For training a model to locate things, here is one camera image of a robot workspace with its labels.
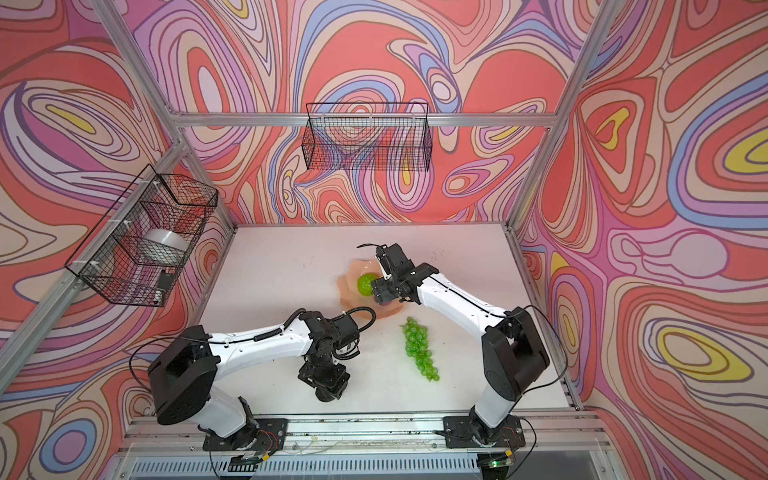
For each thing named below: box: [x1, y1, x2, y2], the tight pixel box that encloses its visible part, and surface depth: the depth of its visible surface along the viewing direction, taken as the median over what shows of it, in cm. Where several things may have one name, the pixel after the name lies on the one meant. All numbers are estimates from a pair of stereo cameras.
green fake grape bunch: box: [399, 317, 440, 382], surface depth 86 cm
